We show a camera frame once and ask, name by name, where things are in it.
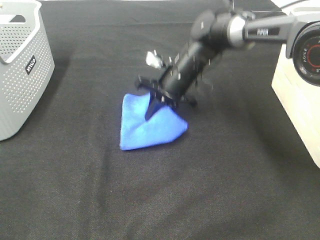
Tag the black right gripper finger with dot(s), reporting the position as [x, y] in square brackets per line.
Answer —
[154, 105]

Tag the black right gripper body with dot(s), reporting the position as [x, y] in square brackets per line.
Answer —
[180, 75]

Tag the blue microfibre towel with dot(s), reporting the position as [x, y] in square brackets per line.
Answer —
[165, 126]

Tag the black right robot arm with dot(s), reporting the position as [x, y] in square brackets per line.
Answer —
[215, 31]

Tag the black table mat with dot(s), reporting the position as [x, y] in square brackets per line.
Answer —
[240, 172]

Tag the cream plastic basket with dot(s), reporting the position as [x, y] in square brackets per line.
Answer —
[301, 102]

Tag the grey perforated laundry basket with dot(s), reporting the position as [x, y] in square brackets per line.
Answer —
[26, 64]

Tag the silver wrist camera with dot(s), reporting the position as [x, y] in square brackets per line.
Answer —
[154, 60]

